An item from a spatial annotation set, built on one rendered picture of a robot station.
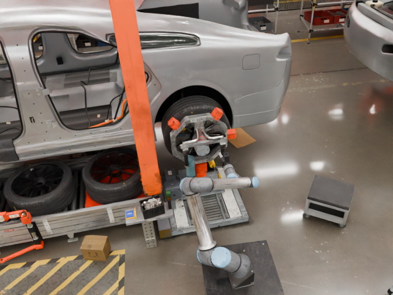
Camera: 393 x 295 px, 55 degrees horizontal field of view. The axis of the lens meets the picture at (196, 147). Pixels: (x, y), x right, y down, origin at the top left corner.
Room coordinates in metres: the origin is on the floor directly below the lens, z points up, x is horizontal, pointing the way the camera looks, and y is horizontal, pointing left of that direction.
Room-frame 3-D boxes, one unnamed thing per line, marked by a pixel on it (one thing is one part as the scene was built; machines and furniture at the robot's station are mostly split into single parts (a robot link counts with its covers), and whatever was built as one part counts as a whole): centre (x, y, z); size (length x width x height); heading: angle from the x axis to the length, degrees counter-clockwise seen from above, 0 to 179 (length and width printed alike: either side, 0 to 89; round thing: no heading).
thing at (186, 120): (2.88, -0.03, 0.85); 0.54 x 0.07 x 0.54; 100
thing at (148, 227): (2.36, 0.50, 0.21); 0.10 x 0.10 x 0.42; 10
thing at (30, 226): (2.36, 1.59, 0.30); 0.09 x 0.05 x 0.50; 100
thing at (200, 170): (2.92, -0.02, 0.48); 0.16 x 0.12 x 0.17; 10
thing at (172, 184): (2.89, 0.29, 0.26); 0.42 x 0.18 x 0.35; 10
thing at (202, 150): (2.81, -0.04, 0.85); 0.21 x 0.14 x 0.14; 10
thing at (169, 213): (2.36, 0.47, 0.44); 0.43 x 0.17 x 0.03; 100
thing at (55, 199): (2.83, 1.61, 0.39); 0.66 x 0.66 x 0.24
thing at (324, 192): (2.61, -1.30, 0.17); 0.43 x 0.36 x 0.34; 62
